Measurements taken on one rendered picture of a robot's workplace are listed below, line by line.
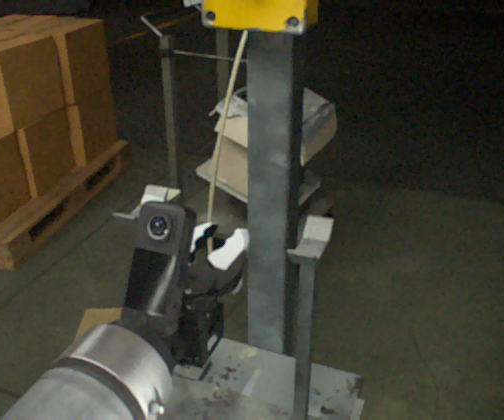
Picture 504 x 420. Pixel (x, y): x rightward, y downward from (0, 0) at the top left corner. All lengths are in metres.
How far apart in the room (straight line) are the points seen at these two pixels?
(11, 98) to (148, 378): 2.38
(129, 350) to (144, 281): 0.07
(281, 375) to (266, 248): 0.20
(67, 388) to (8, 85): 2.38
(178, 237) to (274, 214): 0.31
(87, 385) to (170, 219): 0.15
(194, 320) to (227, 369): 0.37
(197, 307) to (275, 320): 0.37
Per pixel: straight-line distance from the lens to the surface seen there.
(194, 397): 0.83
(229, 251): 0.57
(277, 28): 0.62
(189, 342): 0.54
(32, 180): 2.89
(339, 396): 0.85
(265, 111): 0.71
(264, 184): 0.75
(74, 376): 0.43
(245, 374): 0.87
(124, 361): 0.44
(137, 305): 0.49
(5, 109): 2.76
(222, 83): 2.62
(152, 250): 0.48
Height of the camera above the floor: 1.41
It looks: 28 degrees down
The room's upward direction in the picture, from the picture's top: straight up
